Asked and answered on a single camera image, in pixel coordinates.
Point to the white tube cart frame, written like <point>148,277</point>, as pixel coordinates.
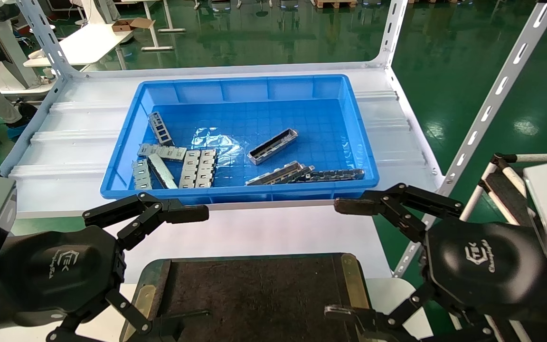
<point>504,190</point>

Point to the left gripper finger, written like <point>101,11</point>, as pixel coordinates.
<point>188,213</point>

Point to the flat notched silver part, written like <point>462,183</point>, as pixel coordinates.
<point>141,175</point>
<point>207,167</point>
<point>190,168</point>
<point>164,152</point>

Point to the long silver channel part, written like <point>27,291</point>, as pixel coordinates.
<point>273,175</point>

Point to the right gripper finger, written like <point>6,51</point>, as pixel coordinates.
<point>349,206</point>
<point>344,313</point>

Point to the open cardboard box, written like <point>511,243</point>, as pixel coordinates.
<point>126,26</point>

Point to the white metal shelf rack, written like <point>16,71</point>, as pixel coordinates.
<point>64,156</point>

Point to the plain silver strip part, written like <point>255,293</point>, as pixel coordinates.
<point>162,171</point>

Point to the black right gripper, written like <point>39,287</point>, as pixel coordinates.
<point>482,266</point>

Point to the white table leg frame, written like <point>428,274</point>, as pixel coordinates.
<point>157,48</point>

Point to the white background desk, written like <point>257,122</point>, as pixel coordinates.
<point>88,42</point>

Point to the blue plastic bin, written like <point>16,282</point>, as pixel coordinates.
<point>278,114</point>

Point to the white machine pedestal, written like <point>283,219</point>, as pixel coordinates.
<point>7,52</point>

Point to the long dark metal part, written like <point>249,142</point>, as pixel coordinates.
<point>337,175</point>

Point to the ladder-shaped grey metal part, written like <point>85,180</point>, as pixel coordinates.
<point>160,128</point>

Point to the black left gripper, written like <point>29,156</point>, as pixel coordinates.
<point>55,270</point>

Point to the wooden pallet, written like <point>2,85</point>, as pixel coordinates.
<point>335,4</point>

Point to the clear plastic film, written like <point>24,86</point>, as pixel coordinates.
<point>216,140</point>

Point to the silver channel metal part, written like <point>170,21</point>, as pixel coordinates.
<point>273,146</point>

